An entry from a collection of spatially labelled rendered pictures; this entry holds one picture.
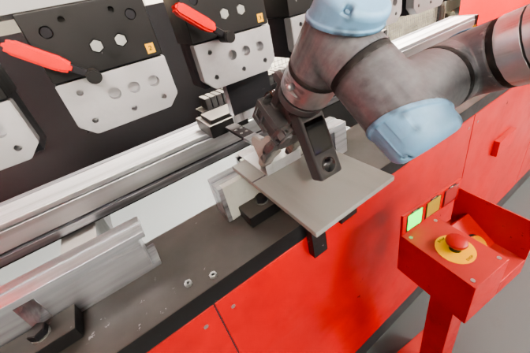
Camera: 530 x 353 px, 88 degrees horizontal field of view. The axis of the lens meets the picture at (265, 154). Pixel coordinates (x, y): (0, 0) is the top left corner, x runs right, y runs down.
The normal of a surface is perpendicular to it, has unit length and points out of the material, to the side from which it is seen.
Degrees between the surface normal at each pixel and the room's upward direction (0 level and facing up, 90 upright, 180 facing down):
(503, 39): 68
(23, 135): 90
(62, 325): 0
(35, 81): 90
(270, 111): 41
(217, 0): 90
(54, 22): 90
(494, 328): 0
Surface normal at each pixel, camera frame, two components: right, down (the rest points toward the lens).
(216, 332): 0.55, 0.33
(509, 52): -0.85, 0.35
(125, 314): -0.19, -0.84
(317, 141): 0.43, 0.00
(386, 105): -0.57, 0.12
